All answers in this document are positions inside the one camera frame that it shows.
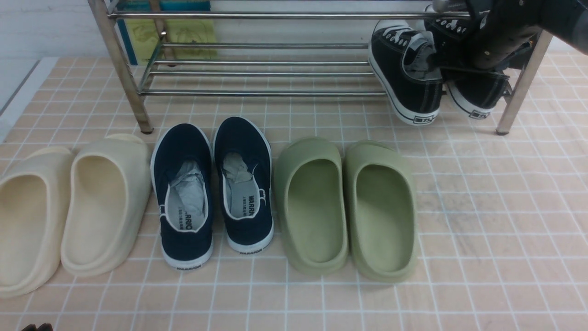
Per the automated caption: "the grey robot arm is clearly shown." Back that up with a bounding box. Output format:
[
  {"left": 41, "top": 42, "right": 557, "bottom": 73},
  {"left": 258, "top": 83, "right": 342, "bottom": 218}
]
[{"left": 461, "top": 0, "right": 588, "bottom": 70}]

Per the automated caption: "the left green foam slipper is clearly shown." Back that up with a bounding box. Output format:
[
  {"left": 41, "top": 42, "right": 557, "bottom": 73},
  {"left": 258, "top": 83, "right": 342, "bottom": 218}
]
[{"left": 273, "top": 137, "right": 349, "bottom": 276}]

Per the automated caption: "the left navy canvas shoe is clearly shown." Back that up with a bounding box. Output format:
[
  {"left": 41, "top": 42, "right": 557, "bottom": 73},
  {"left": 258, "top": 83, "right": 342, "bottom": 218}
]
[{"left": 151, "top": 123, "right": 214, "bottom": 271}]

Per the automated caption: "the right navy canvas shoe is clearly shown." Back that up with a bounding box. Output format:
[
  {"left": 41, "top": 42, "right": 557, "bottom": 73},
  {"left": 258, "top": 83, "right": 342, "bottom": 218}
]
[{"left": 213, "top": 117, "right": 274, "bottom": 254}]

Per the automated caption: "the dark object at bottom edge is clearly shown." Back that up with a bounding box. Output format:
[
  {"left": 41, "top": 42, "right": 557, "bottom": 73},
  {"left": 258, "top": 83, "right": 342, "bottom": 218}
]
[{"left": 21, "top": 323, "right": 53, "bottom": 331}]

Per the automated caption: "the black canvas sneaker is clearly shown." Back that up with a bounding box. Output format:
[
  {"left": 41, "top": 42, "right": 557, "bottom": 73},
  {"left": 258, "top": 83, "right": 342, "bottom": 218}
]
[
  {"left": 368, "top": 20, "right": 443, "bottom": 126},
  {"left": 417, "top": 3, "right": 535, "bottom": 120}
]

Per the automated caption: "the left cream foam slipper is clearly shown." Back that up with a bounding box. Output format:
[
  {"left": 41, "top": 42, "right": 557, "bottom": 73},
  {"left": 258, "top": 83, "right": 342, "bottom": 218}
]
[{"left": 0, "top": 146, "right": 75, "bottom": 298}]

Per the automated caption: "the steel shoe rack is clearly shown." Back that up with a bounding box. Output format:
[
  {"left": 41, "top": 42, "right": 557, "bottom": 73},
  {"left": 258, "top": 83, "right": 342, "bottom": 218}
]
[{"left": 88, "top": 0, "right": 554, "bottom": 136}]

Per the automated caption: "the cream foam slipper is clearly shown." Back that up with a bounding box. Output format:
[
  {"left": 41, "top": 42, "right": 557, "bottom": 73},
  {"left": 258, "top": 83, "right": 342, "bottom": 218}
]
[
  {"left": 0, "top": 146, "right": 75, "bottom": 298},
  {"left": 61, "top": 134, "right": 152, "bottom": 277}
]

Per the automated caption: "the right cream foam slipper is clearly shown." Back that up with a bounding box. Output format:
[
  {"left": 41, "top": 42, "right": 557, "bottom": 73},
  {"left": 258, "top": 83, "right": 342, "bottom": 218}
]
[{"left": 61, "top": 134, "right": 152, "bottom": 277}]

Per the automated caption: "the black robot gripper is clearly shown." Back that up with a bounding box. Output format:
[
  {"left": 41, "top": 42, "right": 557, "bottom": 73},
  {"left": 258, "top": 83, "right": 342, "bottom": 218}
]
[{"left": 462, "top": 0, "right": 547, "bottom": 70}]

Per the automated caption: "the green foam slipper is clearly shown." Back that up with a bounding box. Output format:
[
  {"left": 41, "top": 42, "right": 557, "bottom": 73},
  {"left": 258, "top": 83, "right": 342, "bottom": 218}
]
[
  {"left": 273, "top": 137, "right": 349, "bottom": 276},
  {"left": 344, "top": 140, "right": 418, "bottom": 283}
]

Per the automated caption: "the teal and yellow book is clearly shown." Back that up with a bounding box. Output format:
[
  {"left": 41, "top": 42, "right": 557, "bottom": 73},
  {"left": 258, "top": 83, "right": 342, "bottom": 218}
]
[{"left": 117, "top": 0, "right": 218, "bottom": 66}]

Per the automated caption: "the right green foam slipper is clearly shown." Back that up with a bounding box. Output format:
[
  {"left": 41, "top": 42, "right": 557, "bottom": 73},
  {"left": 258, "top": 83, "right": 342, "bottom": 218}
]
[{"left": 344, "top": 140, "right": 418, "bottom": 283}]

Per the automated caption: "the navy canvas shoe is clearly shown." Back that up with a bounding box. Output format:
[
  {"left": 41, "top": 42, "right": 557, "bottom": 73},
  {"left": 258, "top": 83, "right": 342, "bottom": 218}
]
[
  {"left": 151, "top": 123, "right": 214, "bottom": 271},
  {"left": 213, "top": 117, "right": 274, "bottom": 254}
]

